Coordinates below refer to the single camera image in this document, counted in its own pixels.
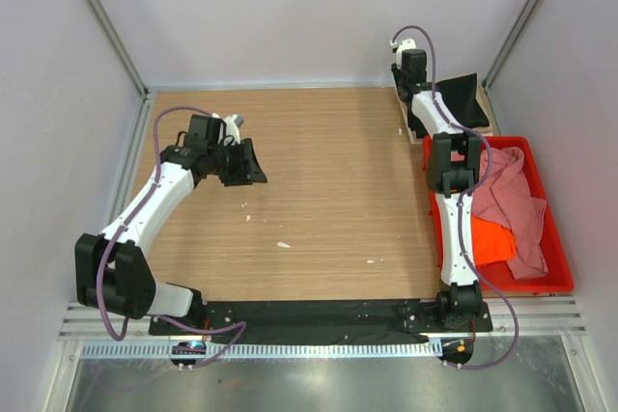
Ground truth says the pink t-shirt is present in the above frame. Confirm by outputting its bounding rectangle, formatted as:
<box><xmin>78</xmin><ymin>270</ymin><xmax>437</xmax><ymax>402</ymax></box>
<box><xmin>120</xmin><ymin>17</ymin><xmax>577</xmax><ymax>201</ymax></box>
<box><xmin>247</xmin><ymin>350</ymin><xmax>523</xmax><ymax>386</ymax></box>
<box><xmin>472</xmin><ymin>147</ymin><xmax>548</xmax><ymax>280</ymax></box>

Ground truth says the orange t-shirt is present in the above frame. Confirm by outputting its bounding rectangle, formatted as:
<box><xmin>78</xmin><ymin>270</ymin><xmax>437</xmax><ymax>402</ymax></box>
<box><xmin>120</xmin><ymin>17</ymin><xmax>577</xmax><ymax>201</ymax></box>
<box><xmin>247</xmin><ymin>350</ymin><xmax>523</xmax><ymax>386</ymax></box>
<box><xmin>471</xmin><ymin>217</ymin><xmax>517</xmax><ymax>267</ymax></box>

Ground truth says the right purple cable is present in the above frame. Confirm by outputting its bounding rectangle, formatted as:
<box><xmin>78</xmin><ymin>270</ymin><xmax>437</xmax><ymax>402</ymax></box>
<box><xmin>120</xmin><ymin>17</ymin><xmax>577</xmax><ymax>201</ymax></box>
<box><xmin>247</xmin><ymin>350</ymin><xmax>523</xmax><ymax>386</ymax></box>
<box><xmin>390</xmin><ymin>24</ymin><xmax>520</xmax><ymax>371</ymax></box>

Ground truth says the white slotted cable duct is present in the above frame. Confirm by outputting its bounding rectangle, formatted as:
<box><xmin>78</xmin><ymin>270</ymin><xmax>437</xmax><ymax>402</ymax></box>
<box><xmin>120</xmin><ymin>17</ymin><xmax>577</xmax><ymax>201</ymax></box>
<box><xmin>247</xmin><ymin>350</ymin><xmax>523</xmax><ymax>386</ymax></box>
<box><xmin>80</xmin><ymin>339</ymin><xmax>442</xmax><ymax>360</ymax></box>

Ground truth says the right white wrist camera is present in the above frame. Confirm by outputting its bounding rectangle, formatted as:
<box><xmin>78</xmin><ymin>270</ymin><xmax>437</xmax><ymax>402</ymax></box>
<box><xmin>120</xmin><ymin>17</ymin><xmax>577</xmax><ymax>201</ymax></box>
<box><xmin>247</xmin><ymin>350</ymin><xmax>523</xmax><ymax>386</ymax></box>
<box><xmin>390</xmin><ymin>39</ymin><xmax>427</xmax><ymax>72</ymax></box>

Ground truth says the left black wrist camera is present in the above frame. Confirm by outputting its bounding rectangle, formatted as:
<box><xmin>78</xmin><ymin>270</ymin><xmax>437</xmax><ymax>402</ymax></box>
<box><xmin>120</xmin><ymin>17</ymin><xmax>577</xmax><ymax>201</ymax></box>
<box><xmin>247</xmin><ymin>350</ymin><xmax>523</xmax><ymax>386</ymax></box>
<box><xmin>176</xmin><ymin>113</ymin><xmax>244</xmax><ymax>152</ymax></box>

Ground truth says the right aluminium frame post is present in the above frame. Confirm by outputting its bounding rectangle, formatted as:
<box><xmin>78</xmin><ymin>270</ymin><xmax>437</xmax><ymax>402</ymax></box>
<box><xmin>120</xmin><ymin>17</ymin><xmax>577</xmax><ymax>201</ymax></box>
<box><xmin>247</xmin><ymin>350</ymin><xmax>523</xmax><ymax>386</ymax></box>
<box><xmin>482</xmin><ymin>0</ymin><xmax>544</xmax><ymax>92</ymax></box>

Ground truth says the aluminium frame post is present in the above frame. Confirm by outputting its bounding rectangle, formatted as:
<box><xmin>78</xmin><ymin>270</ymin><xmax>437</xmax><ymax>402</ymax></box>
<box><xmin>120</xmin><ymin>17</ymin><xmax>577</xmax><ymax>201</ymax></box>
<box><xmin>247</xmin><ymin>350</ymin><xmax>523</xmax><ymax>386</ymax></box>
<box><xmin>84</xmin><ymin>0</ymin><xmax>149</xmax><ymax>99</ymax></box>
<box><xmin>482</xmin><ymin>0</ymin><xmax>544</xmax><ymax>92</ymax></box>

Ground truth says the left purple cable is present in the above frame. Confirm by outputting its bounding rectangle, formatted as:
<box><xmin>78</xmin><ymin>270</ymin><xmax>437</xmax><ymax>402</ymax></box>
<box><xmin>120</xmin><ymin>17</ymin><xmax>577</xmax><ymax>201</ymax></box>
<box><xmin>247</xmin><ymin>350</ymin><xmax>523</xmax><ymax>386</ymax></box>
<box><xmin>96</xmin><ymin>106</ymin><xmax>248</xmax><ymax>368</ymax></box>

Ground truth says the red plastic bin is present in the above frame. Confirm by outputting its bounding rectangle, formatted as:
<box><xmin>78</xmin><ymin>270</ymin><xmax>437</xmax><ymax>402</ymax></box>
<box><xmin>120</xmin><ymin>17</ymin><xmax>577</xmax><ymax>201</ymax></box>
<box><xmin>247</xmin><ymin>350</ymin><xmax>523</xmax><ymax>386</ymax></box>
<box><xmin>430</xmin><ymin>136</ymin><xmax>574</xmax><ymax>293</ymax></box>

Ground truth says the folded beige t-shirt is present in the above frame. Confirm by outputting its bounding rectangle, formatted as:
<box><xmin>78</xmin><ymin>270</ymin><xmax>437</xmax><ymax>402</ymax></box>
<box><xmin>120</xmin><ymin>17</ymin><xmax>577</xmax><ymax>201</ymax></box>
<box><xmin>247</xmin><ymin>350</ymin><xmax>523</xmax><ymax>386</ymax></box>
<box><xmin>397</xmin><ymin>84</ymin><xmax>499</xmax><ymax>145</ymax></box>

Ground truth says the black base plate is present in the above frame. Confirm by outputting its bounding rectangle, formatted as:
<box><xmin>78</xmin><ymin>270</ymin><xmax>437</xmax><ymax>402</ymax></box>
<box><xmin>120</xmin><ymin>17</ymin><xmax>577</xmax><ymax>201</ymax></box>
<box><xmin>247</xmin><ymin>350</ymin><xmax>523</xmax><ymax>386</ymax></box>
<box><xmin>174</xmin><ymin>299</ymin><xmax>492</xmax><ymax>345</ymax></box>

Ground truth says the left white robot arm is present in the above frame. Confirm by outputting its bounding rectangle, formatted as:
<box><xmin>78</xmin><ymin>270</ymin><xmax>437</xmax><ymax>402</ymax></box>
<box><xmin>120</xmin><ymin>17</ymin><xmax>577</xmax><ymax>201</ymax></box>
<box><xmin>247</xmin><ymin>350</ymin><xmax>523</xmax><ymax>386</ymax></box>
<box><xmin>74</xmin><ymin>138</ymin><xmax>267</xmax><ymax>335</ymax></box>

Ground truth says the purple cable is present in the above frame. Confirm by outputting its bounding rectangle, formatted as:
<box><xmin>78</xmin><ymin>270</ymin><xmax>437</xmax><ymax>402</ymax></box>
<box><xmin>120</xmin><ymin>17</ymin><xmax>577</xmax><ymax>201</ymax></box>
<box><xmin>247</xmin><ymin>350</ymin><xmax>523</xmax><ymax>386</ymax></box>
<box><xmin>390</xmin><ymin>24</ymin><xmax>520</xmax><ymax>371</ymax></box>
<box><xmin>96</xmin><ymin>106</ymin><xmax>248</xmax><ymax>368</ymax></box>

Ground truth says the black t-shirt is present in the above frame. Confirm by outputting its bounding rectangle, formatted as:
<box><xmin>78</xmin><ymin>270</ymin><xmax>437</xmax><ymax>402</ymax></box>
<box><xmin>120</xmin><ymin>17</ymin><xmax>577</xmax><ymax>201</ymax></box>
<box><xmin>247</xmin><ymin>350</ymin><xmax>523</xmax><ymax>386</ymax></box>
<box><xmin>436</xmin><ymin>73</ymin><xmax>491</xmax><ymax>128</ymax></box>

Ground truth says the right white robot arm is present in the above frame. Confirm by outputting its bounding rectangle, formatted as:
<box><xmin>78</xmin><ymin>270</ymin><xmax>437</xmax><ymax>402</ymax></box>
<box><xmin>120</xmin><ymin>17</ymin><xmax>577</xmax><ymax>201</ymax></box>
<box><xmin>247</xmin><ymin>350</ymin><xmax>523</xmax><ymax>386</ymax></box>
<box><xmin>391</xmin><ymin>65</ymin><xmax>483</xmax><ymax>331</ymax></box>

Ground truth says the left aluminium frame post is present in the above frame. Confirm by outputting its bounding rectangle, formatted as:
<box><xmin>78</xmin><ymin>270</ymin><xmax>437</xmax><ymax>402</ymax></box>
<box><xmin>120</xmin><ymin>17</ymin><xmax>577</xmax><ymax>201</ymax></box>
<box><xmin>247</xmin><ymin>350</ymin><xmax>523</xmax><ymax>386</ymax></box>
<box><xmin>84</xmin><ymin>0</ymin><xmax>149</xmax><ymax>99</ymax></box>

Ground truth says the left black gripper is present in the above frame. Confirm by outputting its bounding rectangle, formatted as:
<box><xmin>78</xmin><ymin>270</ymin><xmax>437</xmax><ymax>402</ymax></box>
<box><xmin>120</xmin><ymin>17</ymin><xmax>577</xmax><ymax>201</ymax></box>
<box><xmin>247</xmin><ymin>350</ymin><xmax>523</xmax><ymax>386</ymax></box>
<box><xmin>207</xmin><ymin>138</ymin><xmax>267</xmax><ymax>187</ymax></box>

